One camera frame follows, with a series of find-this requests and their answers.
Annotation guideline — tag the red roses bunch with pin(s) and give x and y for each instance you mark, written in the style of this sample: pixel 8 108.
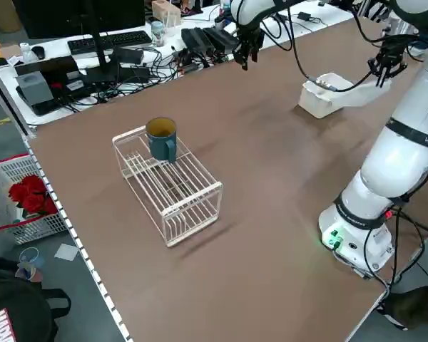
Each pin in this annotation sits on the red roses bunch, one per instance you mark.
pixel 28 196

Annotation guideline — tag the white paper square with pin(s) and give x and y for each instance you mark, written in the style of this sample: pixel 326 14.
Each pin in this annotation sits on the white paper square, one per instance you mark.
pixel 67 252

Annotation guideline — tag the black backpack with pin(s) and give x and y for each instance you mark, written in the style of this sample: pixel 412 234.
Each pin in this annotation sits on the black backpack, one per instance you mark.
pixel 14 306

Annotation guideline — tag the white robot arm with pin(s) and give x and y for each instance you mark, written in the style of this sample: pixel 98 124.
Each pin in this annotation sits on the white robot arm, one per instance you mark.
pixel 249 10
pixel 388 160

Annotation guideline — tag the white plastic preservation box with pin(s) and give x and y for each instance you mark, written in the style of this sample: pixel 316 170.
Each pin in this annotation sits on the white plastic preservation box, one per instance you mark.
pixel 315 103

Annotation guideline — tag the white basket with red rim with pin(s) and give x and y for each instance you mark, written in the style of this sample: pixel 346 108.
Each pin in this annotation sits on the white basket with red rim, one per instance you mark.
pixel 7 171

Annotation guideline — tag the black power adapter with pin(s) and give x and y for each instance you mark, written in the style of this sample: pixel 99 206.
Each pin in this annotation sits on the black power adapter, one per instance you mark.
pixel 196 39
pixel 221 37

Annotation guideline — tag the black monitor stand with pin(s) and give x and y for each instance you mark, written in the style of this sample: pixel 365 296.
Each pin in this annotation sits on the black monitor stand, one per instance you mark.
pixel 100 53

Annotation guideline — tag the black computer mouse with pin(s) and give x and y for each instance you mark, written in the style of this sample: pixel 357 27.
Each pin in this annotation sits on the black computer mouse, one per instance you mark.
pixel 38 52

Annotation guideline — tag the colourful small cup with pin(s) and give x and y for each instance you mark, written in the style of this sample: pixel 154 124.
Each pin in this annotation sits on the colourful small cup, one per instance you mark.
pixel 28 263

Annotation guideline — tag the patterned glass jar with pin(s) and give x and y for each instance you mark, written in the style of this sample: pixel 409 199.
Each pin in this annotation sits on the patterned glass jar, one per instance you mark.
pixel 157 33

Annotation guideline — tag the black computer monitor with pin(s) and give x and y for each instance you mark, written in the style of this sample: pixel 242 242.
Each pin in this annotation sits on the black computer monitor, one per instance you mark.
pixel 57 18

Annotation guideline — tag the grey box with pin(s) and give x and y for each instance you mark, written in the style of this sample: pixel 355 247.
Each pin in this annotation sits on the grey box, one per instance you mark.
pixel 32 89

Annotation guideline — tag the black keyboard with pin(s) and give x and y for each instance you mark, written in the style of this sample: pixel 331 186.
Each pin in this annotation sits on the black keyboard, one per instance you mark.
pixel 107 41

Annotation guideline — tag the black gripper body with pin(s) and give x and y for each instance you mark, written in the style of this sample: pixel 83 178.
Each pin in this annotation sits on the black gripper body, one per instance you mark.
pixel 392 48
pixel 249 40

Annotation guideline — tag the clear plastic bottle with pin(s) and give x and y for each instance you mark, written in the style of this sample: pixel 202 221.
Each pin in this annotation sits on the clear plastic bottle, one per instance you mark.
pixel 26 53

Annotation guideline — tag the dark teal mug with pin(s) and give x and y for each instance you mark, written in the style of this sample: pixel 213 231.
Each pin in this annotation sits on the dark teal mug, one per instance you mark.
pixel 160 146

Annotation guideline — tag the person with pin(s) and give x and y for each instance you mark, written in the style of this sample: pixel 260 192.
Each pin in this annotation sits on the person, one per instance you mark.
pixel 417 308

